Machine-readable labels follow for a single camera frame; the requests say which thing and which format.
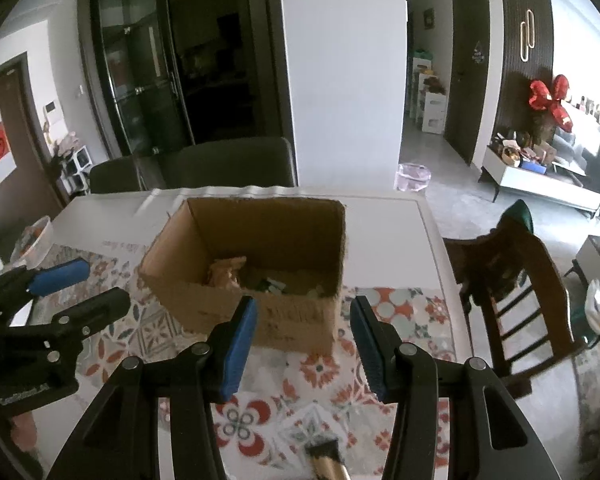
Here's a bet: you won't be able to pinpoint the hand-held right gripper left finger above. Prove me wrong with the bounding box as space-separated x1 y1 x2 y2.
47 296 258 480

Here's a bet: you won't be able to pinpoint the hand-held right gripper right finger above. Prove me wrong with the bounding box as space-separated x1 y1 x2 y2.
350 296 556 480

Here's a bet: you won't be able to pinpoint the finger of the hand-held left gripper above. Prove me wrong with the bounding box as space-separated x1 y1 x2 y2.
45 287 132 361
0 258 91 323

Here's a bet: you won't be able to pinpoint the brown cardboard box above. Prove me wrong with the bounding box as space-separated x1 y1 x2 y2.
139 197 347 356

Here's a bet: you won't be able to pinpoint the orange shiny snack packet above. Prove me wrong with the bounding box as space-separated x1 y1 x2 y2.
207 257 248 289

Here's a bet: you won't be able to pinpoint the black gold snack packet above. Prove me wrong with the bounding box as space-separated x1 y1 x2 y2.
302 437 353 480

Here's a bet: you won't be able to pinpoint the clear plastic bowl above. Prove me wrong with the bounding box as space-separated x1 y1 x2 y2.
11 216 55 267

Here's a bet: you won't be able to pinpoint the patterned table runner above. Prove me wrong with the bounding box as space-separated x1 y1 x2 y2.
10 244 457 480

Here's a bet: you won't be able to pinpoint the small white shelf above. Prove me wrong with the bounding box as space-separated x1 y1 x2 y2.
61 145 92 194

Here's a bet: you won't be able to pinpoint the small grey chair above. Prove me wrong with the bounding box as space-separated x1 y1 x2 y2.
89 156 144 194

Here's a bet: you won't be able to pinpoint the brown entrance door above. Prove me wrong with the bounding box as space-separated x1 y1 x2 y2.
0 52 67 263

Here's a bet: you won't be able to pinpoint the dark wooden chair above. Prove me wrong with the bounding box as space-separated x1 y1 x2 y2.
444 200 589 397

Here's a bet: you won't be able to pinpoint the pink waste basket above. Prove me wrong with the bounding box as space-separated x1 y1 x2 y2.
396 162 432 193

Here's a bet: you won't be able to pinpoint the wide grey chair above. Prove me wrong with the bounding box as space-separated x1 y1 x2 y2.
171 136 297 189

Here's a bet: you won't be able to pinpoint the green stool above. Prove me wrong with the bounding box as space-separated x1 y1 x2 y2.
575 280 600 348

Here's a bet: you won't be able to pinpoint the patterned rug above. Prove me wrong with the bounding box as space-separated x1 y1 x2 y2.
570 340 600 463

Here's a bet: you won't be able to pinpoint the grey coffee table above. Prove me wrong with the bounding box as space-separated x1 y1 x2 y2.
574 224 600 311

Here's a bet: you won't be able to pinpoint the white low cabinet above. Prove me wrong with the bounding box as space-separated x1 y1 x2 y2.
479 144 600 217

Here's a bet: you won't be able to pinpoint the stacked white storage boxes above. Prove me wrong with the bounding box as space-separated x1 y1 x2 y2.
411 50 448 135

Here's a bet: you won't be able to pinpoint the black framed glass door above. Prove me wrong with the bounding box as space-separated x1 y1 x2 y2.
77 0 293 161

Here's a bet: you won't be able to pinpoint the dark interior door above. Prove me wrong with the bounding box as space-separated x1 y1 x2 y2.
444 0 494 167

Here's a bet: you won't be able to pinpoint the red foil balloons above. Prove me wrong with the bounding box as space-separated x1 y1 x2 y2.
529 75 576 133

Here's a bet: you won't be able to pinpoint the white loop wall ornament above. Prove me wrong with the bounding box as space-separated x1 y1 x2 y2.
520 9 537 61

